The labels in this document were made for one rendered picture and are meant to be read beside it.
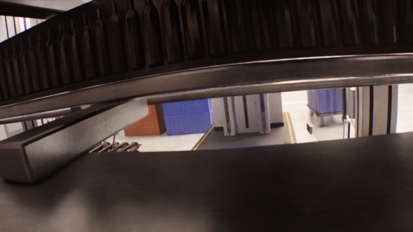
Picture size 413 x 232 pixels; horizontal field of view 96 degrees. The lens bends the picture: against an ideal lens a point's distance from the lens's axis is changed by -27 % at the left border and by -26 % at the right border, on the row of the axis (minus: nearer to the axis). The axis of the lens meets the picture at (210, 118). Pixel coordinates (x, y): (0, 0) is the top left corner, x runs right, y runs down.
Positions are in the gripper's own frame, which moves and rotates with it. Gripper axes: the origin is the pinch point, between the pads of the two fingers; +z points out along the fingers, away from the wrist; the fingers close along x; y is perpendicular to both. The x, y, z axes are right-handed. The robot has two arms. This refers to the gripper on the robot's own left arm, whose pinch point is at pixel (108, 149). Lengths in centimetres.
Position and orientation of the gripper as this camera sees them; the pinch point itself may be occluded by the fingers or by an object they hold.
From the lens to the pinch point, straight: 44.6
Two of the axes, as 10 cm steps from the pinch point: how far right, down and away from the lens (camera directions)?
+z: -0.3, 9.4, -3.5
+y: -2.1, -3.5, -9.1
